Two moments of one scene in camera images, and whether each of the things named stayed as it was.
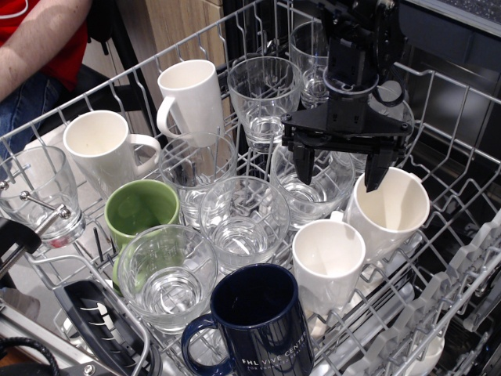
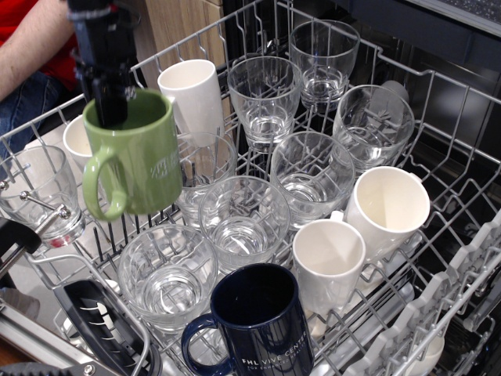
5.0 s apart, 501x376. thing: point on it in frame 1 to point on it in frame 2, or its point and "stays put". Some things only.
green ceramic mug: x=135 y=205 to x=135 y=168
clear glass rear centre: x=264 y=90 stays put
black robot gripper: x=347 y=123 to x=105 y=40
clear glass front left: x=168 y=274 stays put
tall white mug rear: x=195 y=92 stays put
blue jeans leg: x=23 y=114 stays put
